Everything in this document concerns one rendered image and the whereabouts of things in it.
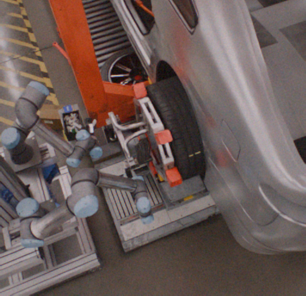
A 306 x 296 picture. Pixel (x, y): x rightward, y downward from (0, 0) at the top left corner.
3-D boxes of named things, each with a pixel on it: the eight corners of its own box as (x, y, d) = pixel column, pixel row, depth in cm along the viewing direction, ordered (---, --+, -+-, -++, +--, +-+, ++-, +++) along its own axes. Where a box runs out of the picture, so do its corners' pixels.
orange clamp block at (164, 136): (170, 140, 216) (173, 140, 207) (157, 145, 215) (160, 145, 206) (166, 129, 216) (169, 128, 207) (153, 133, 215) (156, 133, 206)
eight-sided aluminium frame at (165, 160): (174, 188, 252) (174, 146, 206) (165, 192, 251) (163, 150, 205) (146, 128, 279) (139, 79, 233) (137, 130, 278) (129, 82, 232)
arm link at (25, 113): (11, 113, 185) (82, 167, 211) (23, 96, 190) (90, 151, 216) (2, 117, 193) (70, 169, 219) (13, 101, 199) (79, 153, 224)
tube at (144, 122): (147, 126, 231) (146, 116, 222) (118, 136, 228) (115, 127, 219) (137, 105, 240) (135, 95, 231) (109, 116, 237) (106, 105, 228)
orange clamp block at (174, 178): (176, 171, 232) (182, 183, 227) (164, 175, 231) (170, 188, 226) (176, 166, 226) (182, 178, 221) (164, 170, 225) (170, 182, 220)
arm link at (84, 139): (79, 144, 212) (89, 154, 220) (88, 128, 217) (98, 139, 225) (70, 143, 217) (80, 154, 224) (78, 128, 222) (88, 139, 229)
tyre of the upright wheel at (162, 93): (211, 185, 258) (222, 135, 202) (180, 197, 255) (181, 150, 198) (173, 114, 291) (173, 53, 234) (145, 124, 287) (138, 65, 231)
